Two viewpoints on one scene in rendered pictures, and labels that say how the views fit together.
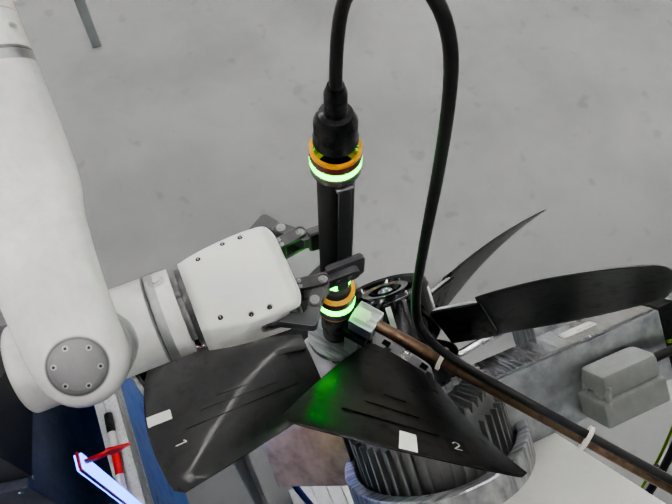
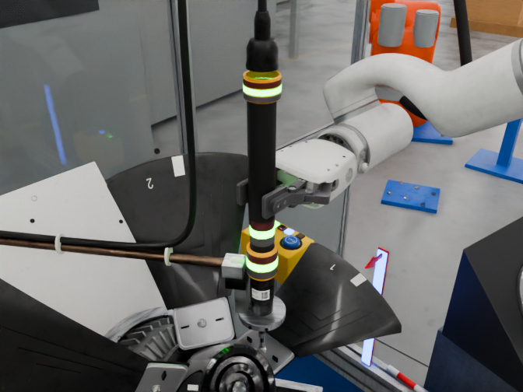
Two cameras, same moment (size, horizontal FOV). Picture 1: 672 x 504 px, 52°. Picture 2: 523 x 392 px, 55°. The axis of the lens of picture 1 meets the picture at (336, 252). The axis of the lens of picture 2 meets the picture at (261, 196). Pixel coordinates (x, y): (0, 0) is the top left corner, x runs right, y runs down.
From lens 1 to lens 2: 0.93 m
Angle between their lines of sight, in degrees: 88
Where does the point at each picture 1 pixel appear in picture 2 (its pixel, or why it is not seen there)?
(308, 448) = not seen: hidden behind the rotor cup
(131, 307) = (352, 121)
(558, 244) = not seen: outside the picture
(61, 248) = (380, 58)
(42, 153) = (447, 78)
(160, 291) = (344, 127)
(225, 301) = (309, 145)
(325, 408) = (231, 173)
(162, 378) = (380, 309)
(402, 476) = not seen: hidden behind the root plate
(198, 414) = (335, 285)
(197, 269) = (338, 152)
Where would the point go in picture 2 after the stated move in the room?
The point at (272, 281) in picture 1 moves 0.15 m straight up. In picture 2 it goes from (289, 157) to (292, 47)
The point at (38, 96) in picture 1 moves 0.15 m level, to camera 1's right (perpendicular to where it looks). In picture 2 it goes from (482, 75) to (376, 92)
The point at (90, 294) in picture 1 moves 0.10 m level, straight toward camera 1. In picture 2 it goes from (353, 68) to (292, 58)
